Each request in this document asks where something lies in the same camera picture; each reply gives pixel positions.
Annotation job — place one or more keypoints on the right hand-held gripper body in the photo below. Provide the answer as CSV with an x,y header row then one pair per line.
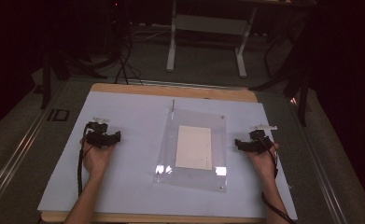
x,y
259,141

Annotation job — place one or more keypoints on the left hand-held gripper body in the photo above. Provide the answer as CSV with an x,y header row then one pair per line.
x,y
97,137

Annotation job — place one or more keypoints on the person's left hand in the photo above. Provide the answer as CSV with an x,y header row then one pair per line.
x,y
96,160

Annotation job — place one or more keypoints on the person's right hand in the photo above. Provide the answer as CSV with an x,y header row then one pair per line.
x,y
264,165

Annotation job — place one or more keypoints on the white table sheet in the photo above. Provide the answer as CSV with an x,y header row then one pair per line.
x,y
130,174

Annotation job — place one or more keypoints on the white paper card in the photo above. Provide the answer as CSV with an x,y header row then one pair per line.
x,y
194,147

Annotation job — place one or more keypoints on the thin metal pin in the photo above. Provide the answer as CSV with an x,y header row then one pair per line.
x,y
173,109

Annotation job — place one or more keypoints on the black floor stand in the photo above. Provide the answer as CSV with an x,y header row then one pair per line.
x,y
48,77
301,93

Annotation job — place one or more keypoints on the metal strip behind table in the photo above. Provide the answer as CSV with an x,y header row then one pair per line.
x,y
183,84

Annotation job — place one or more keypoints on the black floor bracket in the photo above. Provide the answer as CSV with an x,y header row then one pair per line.
x,y
58,115

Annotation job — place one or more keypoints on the metal floor rail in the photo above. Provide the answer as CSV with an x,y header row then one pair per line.
x,y
13,157
323,174

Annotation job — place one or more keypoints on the white desk frame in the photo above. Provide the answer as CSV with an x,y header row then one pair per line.
x,y
171,46

